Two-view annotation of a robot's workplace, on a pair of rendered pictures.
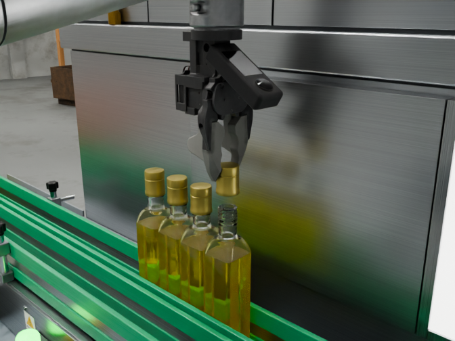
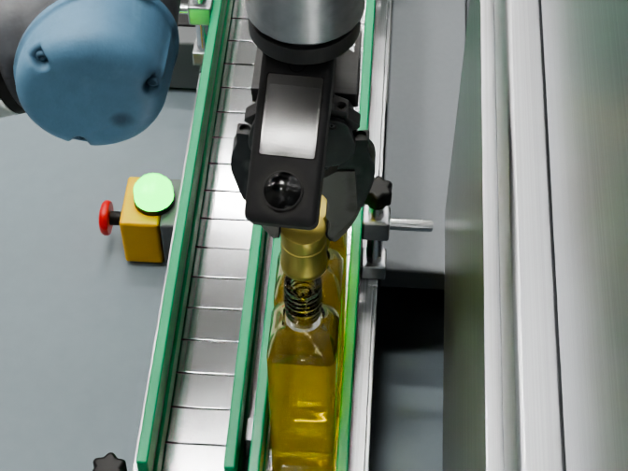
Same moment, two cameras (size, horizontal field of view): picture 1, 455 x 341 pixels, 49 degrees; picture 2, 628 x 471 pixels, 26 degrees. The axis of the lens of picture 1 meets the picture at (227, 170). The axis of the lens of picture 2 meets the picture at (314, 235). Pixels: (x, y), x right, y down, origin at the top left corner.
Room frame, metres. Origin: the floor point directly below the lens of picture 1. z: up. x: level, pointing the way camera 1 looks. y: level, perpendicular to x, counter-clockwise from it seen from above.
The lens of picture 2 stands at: (0.31, -0.48, 1.98)
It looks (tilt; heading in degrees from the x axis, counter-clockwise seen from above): 52 degrees down; 51
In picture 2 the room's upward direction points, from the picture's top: straight up
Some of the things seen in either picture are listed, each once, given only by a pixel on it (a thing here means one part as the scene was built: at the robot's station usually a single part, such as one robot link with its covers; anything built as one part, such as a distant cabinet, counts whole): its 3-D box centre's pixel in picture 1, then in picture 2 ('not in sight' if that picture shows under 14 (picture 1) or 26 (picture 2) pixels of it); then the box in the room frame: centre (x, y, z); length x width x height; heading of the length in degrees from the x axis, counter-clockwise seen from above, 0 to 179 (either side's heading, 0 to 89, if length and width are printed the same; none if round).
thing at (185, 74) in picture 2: not in sight; (184, 44); (0.98, 0.58, 0.79); 0.08 x 0.08 x 0.08; 47
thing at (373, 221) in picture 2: not in sight; (396, 232); (0.90, 0.10, 0.94); 0.07 x 0.04 x 0.13; 137
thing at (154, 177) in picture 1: (154, 181); not in sight; (0.82, 0.13, 1.14); 0.04 x 0.04 x 0.04
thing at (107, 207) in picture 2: not in sight; (115, 218); (0.75, 0.40, 0.79); 0.04 x 0.03 x 0.04; 47
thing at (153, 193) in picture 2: (28, 339); (153, 192); (0.79, 0.37, 0.84); 0.04 x 0.04 x 0.03
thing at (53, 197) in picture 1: (61, 204); not in sight; (1.21, 0.43, 0.94); 0.07 x 0.04 x 0.13; 137
